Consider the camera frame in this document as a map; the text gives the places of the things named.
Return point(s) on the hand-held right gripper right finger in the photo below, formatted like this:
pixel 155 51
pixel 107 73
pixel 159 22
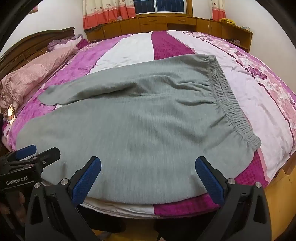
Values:
pixel 208 180

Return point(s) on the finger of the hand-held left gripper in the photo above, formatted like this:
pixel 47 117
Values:
pixel 26 150
pixel 49 154

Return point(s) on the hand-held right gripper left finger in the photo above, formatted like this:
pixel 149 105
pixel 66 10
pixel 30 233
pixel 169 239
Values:
pixel 87 178

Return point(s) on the grey pants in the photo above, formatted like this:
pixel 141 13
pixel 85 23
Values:
pixel 138 127

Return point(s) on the person's left hand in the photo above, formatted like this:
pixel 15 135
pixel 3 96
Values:
pixel 16 204

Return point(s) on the phone with lit screen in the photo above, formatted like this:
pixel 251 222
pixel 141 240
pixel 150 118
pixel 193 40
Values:
pixel 10 113

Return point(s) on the pink checked pillow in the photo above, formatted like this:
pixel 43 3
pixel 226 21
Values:
pixel 30 74

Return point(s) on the dark wooden headboard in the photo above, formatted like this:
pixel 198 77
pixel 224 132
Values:
pixel 30 45

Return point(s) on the purple ruffled pillow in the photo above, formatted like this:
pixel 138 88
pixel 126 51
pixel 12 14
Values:
pixel 62 42

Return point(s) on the purple striped floral bedspread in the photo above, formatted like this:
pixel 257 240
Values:
pixel 129 51

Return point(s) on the wide cream and orange curtain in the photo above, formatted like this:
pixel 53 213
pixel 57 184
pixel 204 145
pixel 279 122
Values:
pixel 101 11

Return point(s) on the wooden cabinet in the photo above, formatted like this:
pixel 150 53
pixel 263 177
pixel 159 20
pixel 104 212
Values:
pixel 180 23

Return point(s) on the narrow cream and orange curtain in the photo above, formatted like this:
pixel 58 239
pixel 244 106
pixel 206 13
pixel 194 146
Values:
pixel 218 9

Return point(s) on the window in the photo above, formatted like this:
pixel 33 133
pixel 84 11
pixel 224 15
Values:
pixel 159 5

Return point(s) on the framed pink wall picture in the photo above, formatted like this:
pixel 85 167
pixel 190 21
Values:
pixel 34 8

